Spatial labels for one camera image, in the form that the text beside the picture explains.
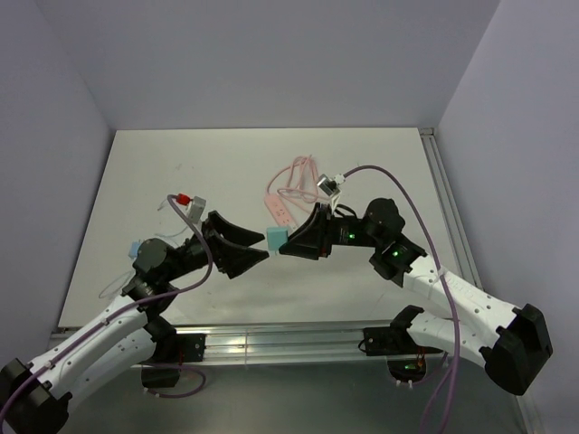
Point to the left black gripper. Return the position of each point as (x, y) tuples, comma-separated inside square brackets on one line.
[(231, 258)]

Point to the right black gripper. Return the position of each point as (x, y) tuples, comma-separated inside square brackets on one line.
[(315, 238)]

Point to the teal plug adapter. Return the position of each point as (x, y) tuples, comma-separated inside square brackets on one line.
[(277, 237)]

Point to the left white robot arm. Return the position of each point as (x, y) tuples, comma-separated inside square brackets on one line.
[(36, 396)]

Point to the blue plug adapter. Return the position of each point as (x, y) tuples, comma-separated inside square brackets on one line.
[(133, 250)]

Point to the pink power strip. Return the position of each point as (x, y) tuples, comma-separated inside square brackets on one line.
[(279, 211)]

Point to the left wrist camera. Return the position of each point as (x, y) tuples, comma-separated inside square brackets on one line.
[(195, 209)]

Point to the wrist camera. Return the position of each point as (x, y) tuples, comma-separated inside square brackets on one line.
[(331, 185), (195, 209)]

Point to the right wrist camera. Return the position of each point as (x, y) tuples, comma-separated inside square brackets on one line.
[(331, 185)]

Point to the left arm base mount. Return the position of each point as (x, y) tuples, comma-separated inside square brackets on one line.
[(160, 371)]

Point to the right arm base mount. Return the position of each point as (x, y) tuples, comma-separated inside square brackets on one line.
[(406, 360)]

